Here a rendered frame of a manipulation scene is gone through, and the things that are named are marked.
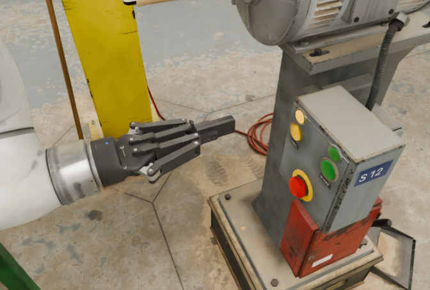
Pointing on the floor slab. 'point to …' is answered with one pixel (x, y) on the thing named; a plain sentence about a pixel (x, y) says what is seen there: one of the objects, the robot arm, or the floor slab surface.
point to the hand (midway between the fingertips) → (215, 128)
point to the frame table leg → (14, 273)
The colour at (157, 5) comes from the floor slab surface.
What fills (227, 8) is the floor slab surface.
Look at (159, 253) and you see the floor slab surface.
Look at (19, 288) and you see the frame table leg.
